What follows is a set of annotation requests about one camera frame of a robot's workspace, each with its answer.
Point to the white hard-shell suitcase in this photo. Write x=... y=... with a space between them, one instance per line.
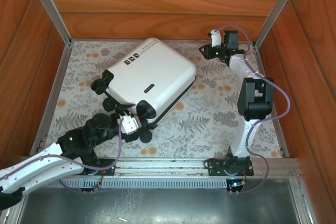
x=152 y=77

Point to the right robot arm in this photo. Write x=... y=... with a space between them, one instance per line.
x=257 y=98

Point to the small controller board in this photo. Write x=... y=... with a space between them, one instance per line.
x=236 y=183
x=97 y=186

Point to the floral tablecloth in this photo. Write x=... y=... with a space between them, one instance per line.
x=204 y=129

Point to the shiny metal sheet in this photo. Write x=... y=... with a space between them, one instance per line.
x=157 y=208

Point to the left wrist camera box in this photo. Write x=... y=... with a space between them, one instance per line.
x=130 y=123

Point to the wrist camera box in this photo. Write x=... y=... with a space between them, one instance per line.
x=215 y=38
x=130 y=123

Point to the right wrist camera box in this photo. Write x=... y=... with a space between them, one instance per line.
x=215 y=38

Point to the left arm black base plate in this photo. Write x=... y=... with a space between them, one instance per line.
x=107 y=167

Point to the aluminium mounting rail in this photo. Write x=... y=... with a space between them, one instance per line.
x=157 y=166

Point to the aluminium frame post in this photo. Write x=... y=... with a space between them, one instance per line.
x=50 y=6
x=278 y=6

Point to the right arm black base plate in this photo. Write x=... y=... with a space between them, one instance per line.
x=215 y=166

